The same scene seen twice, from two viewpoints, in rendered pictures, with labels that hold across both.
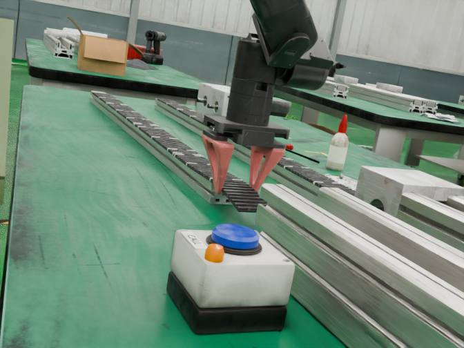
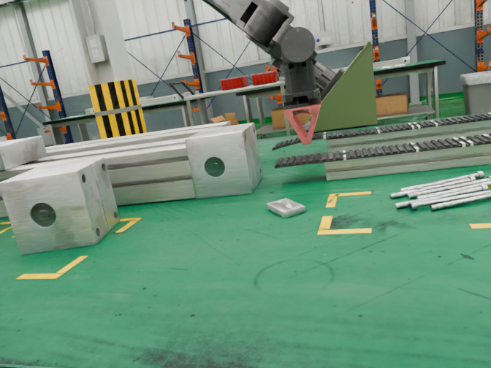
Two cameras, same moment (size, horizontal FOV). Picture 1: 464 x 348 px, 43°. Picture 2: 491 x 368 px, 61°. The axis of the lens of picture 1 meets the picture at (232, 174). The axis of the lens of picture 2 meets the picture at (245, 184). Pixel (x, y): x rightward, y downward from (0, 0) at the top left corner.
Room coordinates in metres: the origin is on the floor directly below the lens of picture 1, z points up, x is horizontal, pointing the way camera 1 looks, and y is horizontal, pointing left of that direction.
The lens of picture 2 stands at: (1.20, -0.73, 0.95)
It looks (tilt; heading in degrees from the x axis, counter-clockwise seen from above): 14 degrees down; 129
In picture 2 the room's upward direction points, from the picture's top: 9 degrees counter-clockwise
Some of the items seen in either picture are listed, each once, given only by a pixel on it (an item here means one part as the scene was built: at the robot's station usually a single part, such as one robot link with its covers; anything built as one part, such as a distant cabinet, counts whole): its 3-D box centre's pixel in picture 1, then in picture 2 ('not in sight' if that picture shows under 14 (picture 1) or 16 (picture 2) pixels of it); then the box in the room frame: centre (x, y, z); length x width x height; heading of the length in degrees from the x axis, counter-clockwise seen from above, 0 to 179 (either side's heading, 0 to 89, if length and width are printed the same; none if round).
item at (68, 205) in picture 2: not in sight; (69, 201); (0.67, -0.45, 0.83); 0.11 x 0.10 x 0.10; 124
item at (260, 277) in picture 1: (237, 276); not in sight; (0.48, -0.02, 0.81); 0.10 x 0.08 x 0.06; 115
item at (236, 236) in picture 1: (234, 240); not in sight; (0.48, -0.01, 0.84); 0.04 x 0.04 x 0.02
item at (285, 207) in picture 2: not in sight; (285, 207); (0.92, -0.31, 0.78); 0.05 x 0.03 x 0.01; 148
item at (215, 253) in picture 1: (215, 251); not in sight; (0.44, 0.00, 0.85); 0.02 x 0.02 x 0.01
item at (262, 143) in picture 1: (248, 161); (304, 119); (0.79, -0.02, 0.85); 0.07 x 0.07 x 0.09; 25
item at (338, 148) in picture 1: (340, 141); not in sight; (1.26, -0.21, 0.84); 0.04 x 0.04 x 0.12
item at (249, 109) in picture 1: (248, 108); (300, 81); (0.79, -0.01, 0.92); 0.10 x 0.07 x 0.07; 115
